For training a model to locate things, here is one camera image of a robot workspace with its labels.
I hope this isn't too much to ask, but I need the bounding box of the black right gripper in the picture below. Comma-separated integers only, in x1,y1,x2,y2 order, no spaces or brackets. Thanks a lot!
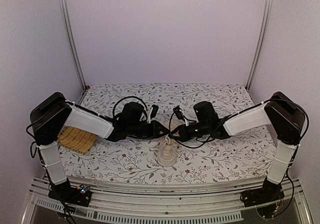
168,121,210,143

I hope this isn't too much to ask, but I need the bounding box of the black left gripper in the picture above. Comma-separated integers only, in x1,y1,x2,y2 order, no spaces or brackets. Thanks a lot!
127,120,170,140

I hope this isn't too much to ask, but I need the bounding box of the cream lace platform sneaker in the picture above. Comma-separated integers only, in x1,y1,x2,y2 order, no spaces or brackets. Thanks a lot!
157,133,178,167

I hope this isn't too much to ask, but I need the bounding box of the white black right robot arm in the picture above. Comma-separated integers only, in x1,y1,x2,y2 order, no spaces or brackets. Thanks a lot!
168,91,310,202

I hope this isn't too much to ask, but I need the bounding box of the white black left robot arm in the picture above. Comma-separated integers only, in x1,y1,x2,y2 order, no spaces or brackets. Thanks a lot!
26,92,169,201

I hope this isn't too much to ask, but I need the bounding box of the floral patterned table mat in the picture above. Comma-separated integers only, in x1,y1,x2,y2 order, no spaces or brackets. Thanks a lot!
59,83,276,185

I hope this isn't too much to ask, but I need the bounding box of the yellow woven placemat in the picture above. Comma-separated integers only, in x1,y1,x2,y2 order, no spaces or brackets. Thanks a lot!
57,127,98,155

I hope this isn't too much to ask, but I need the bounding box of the aluminium front rail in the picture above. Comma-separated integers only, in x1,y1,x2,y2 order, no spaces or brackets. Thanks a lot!
21,176,313,224

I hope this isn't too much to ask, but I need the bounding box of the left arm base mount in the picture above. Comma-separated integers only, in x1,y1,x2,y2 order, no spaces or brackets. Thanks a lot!
48,179,93,207

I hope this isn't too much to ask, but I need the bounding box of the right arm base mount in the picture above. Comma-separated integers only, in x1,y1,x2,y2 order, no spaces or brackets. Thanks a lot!
240,178,285,207

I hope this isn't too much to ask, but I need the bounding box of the right aluminium frame post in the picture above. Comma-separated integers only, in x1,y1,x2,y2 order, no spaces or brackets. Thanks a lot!
245,0,273,92

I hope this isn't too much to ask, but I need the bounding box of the aluminium frame post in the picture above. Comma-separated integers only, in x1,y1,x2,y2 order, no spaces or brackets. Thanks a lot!
245,0,273,92
59,0,87,92

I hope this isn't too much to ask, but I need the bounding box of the left aluminium frame post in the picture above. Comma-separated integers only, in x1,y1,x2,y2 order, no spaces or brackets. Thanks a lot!
59,0,87,92

